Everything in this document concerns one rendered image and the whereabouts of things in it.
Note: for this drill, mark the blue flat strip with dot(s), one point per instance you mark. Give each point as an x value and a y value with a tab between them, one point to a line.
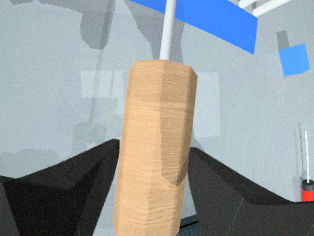
221	18

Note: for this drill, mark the tool with tan handle and white shaft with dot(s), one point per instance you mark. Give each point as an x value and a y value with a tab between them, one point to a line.
155	142

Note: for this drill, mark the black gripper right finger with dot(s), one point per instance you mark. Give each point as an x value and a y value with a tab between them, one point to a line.
228	204

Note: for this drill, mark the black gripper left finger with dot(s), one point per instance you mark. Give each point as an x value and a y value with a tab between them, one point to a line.
61	200

